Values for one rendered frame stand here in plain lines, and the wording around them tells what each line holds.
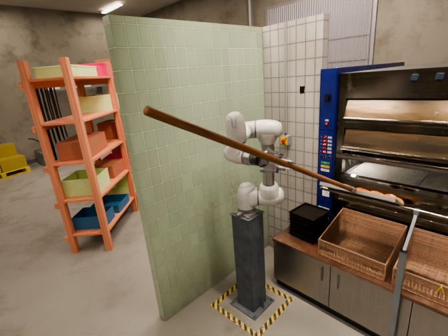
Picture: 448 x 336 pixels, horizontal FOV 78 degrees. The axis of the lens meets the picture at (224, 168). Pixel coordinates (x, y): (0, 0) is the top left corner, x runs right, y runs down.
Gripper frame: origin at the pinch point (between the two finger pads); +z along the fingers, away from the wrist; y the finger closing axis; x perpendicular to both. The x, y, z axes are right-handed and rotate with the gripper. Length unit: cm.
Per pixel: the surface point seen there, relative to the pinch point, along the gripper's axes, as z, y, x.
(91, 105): -369, -32, -30
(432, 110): 31, -71, -121
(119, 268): -234, 162, -65
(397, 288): 38, 59, -119
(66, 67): -282, -55, 35
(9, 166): -856, 151, -31
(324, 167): -48, -18, -144
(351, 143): -24, -42, -134
